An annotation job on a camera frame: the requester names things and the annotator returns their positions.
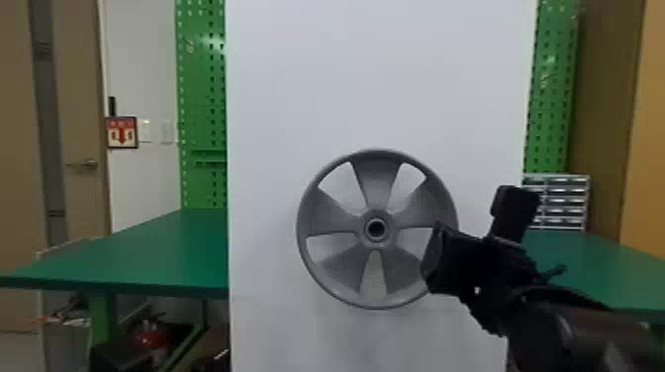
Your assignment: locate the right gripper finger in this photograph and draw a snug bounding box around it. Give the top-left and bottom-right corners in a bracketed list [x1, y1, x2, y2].
[421, 221, 449, 293]

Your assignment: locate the red fire extinguisher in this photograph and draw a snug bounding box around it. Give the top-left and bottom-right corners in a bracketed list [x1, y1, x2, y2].
[135, 318, 170, 356]

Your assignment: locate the grey wheel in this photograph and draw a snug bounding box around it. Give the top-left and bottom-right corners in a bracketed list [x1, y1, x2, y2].
[295, 148, 460, 312]

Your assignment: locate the white panel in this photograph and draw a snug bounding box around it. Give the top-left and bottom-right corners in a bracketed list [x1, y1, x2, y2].
[225, 0, 539, 372]

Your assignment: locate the beige door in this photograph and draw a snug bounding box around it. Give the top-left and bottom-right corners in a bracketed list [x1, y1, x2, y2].
[27, 0, 112, 248]

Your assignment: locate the red wall sign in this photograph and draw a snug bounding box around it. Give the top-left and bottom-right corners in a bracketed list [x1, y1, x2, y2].
[104, 115, 140, 150]

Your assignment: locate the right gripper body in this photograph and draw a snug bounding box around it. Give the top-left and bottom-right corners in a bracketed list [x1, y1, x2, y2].
[440, 228, 544, 313]

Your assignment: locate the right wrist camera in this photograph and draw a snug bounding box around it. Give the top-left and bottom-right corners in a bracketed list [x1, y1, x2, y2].
[489, 184, 542, 244]

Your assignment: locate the white drawer cabinet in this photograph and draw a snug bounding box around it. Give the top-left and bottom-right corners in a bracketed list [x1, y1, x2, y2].
[521, 173, 593, 233]

